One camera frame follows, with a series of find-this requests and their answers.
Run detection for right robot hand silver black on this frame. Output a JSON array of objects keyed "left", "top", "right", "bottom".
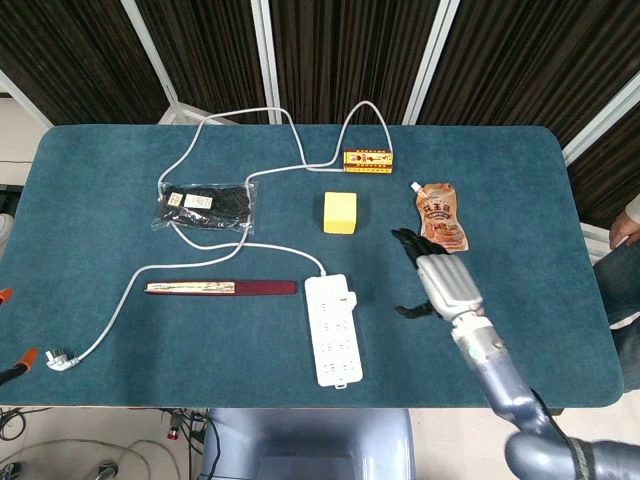
[{"left": 390, "top": 227, "right": 485, "bottom": 324}]

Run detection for bystander bare hand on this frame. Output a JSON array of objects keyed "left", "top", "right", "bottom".
[{"left": 608, "top": 212, "right": 636, "bottom": 249}]

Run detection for white power strip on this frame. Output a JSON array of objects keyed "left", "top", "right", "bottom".
[{"left": 303, "top": 273, "right": 365, "bottom": 390}]

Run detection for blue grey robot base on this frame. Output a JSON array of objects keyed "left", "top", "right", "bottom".
[{"left": 199, "top": 408, "right": 416, "bottom": 480}]

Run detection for bystander trousered legs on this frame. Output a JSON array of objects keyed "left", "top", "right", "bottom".
[{"left": 593, "top": 242, "right": 640, "bottom": 394}]

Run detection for brown sauce pouch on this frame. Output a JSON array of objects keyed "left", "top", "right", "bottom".
[{"left": 410, "top": 181, "right": 470, "bottom": 254}]

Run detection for yellow sponge block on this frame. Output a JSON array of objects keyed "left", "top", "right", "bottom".
[{"left": 322, "top": 190, "right": 360, "bottom": 235}]

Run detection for yellow red small box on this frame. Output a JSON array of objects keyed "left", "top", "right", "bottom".
[{"left": 342, "top": 149, "right": 395, "bottom": 175}]

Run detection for dark red folding fan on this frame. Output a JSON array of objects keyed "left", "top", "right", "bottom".
[{"left": 144, "top": 280, "right": 298, "bottom": 297}]

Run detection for black items in plastic bag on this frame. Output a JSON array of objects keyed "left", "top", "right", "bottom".
[{"left": 150, "top": 180, "right": 257, "bottom": 236}]

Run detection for blue felt table mat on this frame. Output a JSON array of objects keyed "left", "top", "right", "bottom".
[{"left": 0, "top": 124, "right": 625, "bottom": 407}]

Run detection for black floor device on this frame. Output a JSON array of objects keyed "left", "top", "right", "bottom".
[{"left": 0, "top": 183, "right": 22, "bottom": 211}]

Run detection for white metal frame base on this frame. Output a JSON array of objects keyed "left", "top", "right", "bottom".
[{"left": 582, "top": 222, "right": 614, "bottom": 264}]

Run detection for white metal frame post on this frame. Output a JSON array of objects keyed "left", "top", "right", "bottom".
[
  {"left": 559, "top": 72, "right": 640, "bottom": 166},
  {"left": 402, "top": 0, "right": 461, "bottom": 126},
  {"left": 0, "top": 67, "right": 54, "bottom": 129},
  {"left": 251, "top": 0, "right": 281, "bottom": 125},
  {"left": 119, "top": 0, "right": 241, "bottom": 126}
]

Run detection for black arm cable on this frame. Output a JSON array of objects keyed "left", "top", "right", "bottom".
[{"left": 529, "top": 389, "right": 596, "bottom": 480}]

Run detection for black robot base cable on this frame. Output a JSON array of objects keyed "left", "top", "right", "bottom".
[{"left": 204, "top": 417, "right": 222, "bottom": 480}]

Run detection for grey floor cable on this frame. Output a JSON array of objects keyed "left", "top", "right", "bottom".
[{"left": 0, "top": 438, "right": 184, "bottom": 480}]

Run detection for white cable with plug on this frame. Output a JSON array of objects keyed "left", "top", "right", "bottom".
[{"left": 46, "top": 100, "right": 394, "bottom": 374}]

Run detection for black floor cable bundle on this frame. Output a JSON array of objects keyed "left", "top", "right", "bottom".
[{"left": 0, "top": 407, "right": 51, "bottom": 441}]

